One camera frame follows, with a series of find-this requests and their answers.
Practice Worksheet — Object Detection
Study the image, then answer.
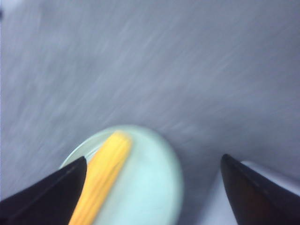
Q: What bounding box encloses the light green plate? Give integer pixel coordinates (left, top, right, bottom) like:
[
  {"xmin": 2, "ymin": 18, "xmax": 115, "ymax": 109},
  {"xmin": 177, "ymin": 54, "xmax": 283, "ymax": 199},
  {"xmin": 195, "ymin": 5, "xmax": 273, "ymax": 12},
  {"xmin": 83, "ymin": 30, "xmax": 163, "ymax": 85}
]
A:
[{"xmin": 61, "ymin": 125, "xmax": 184, "ymax": 225}]

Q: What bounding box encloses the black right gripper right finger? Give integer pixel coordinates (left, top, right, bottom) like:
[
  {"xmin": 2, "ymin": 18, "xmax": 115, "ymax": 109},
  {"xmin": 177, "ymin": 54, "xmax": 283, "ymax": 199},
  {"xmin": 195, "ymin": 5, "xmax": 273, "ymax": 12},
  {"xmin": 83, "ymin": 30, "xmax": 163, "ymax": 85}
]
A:
[{"xmin": 221, "ymin": 154, "xmax": 300, "ymax": 225}]

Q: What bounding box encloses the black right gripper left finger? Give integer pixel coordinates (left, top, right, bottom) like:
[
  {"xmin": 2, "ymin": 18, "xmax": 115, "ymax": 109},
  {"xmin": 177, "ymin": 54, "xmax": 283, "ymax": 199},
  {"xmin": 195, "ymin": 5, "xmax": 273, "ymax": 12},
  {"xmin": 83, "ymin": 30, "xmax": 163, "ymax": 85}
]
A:
[{"xmin": 0, "ymin": 157, "xmax": 87, "ymax": 225}]

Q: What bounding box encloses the yellow corn cob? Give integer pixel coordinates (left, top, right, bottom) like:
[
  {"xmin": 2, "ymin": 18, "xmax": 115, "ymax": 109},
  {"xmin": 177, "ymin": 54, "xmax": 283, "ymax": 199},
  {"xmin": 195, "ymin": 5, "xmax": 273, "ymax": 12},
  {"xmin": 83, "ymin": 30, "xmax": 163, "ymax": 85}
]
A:
[{"xmin": 69, "ymin": 131, "xmax": 132, "ymax": 225}]

